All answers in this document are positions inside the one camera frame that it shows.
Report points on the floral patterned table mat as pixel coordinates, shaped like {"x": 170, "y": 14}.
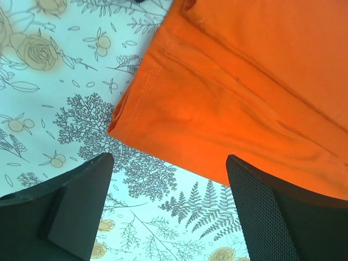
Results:
{"x": 64, "y": 67}

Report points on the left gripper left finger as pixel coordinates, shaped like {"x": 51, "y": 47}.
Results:
{"x": 57, "y": 219}

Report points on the orange t-shirt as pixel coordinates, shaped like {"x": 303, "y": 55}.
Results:
{"x": 265, "y": 81}

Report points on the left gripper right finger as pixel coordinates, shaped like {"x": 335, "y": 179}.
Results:
{"x": 281, "y": 221}

